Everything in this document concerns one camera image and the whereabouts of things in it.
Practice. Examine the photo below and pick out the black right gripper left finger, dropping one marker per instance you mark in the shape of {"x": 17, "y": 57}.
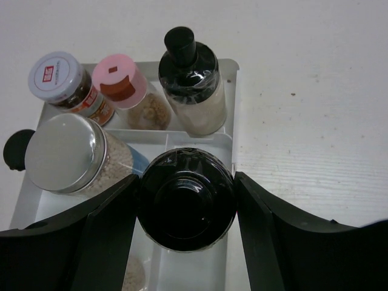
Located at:
{"x": 83, "y": 248}

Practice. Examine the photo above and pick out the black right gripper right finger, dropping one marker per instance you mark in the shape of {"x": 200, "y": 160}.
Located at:
{"x": 287, "y": 248}

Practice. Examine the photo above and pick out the blue label bottle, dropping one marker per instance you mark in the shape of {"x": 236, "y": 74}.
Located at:
{"x": 73, "y": 155}

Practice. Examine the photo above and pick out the grinder jar black top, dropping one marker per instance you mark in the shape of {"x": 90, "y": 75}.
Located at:
{"x": 186, "y": 200}

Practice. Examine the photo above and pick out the dark spice bottle black cap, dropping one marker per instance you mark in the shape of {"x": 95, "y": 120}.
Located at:
{"x": 15, "y": 149}

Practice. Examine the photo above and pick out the pink cap spice jar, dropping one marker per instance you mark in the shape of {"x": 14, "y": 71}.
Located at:
{"x": 134, "y": 98}

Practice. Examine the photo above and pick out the orange label silver cap jar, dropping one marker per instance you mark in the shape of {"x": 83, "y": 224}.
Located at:
{"x": 61, "y": 81}

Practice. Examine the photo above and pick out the grinder jar white contents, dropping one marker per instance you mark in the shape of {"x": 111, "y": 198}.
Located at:
{"x": 191, "y": 80}

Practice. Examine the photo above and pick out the white divided organizer tray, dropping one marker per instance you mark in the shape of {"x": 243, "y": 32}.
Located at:
{"x": 164, "y": 269}

